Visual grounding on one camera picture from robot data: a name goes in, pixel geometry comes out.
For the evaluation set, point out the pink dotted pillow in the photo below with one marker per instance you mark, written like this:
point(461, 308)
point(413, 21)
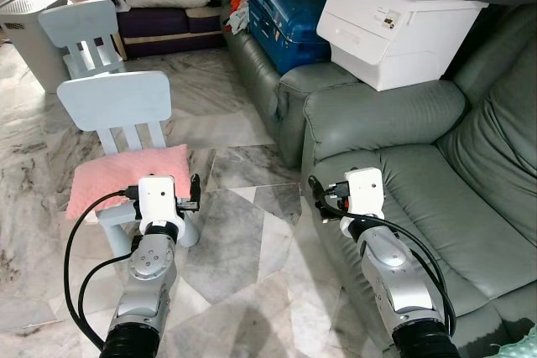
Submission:
point(109, 178)

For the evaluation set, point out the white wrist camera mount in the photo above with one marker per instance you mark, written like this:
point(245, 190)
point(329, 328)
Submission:
point(157, 199)
point(365, 190)

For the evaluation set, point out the mint dotted pillow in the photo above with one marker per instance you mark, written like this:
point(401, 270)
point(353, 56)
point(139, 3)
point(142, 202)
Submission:
point(516, 345)

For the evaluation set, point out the blue hard suitcase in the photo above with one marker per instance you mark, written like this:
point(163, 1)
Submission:
point(285, 31)

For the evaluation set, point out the white plastic storage box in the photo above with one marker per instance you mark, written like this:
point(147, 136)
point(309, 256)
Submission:
point(394, 35)

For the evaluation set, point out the dark purple sofa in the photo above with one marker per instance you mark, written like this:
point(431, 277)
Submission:
point(168, 27)

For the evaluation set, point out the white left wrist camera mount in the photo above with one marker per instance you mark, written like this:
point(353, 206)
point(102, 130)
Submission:
point(157, 199)

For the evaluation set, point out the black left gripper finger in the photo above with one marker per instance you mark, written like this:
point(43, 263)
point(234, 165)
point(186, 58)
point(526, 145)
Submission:
point(196, 189)

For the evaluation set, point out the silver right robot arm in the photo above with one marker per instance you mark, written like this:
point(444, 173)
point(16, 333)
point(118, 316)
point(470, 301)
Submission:
point(394, 282)

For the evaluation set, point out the light blue child chair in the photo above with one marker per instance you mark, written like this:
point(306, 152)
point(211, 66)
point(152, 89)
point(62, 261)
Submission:
point(80, 27)
point(117, 98)

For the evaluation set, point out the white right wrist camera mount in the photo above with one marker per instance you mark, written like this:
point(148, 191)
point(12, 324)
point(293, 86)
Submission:
point(365, 190)

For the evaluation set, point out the white plastic laundry bin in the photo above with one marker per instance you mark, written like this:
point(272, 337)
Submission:
point(29, 39)

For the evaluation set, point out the mixed crumpled clothes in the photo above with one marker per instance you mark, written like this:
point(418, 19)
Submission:
point(237, 14)

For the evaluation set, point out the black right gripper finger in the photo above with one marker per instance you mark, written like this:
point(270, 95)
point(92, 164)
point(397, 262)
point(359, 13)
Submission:
point(318, 190)

